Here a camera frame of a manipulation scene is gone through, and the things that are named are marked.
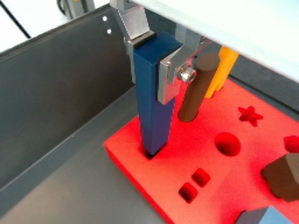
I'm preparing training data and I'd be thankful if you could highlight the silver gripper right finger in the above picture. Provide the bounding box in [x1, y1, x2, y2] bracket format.
[158, 24, 211, 105]

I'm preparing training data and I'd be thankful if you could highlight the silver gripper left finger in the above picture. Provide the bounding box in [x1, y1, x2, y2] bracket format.
[110, 0, 155, 81]

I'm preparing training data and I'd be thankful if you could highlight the dark blue rectangle block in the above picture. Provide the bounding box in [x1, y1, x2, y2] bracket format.
[134, 32, 182, 155]

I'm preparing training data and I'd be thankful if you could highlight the red foam peg board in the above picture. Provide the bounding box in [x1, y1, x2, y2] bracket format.
[105, 80, 299, 224]

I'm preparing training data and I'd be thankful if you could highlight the brown cylinder peg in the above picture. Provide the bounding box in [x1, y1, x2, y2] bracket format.
[178, 52, 221, 123]

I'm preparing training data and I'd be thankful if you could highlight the yellow forked peg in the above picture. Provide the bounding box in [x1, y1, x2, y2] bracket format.
[205, 46, 239, 98]

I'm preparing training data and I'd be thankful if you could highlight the brown heart-shaped peg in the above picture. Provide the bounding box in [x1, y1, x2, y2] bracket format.
[261, 153, 299, 202]

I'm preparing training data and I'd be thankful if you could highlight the light blue notched peg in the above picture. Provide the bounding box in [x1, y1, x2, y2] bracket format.
[235, 206, 294, 224]

